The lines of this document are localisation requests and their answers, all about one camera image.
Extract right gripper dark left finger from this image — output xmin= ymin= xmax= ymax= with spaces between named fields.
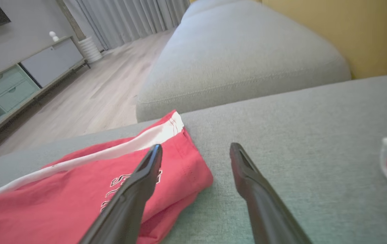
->
xmin=78 ymin=144 xmax=163 ymax=244

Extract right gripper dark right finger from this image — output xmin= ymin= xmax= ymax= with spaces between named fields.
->
xmin=229 ymin=142 xmax=312 ymax=244

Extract red shorts with white stripe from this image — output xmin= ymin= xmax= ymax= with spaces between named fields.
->
xmin=0 ymin=110 xmax=214 ymax=244

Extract wide grey sofa seat cushion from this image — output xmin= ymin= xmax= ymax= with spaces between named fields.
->
xmin=0 ymin=73 xmax=387 ymax=244

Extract white ribbed planter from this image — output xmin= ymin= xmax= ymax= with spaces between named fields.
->
xmin=78 ymin=36 xmax=103 ymax=64

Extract grey green TV cabinet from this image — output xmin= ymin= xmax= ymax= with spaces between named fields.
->
xmin=0 ymin=36 xmax=92 ymax=150

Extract grey pleated curtain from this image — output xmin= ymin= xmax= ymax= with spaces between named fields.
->
xmin=63 ymin=0 xmax=191 ymax=52

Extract brown wooden trunk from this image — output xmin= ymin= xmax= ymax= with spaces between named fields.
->
xmin=55 ymin=0 xmax=86 ymax=41

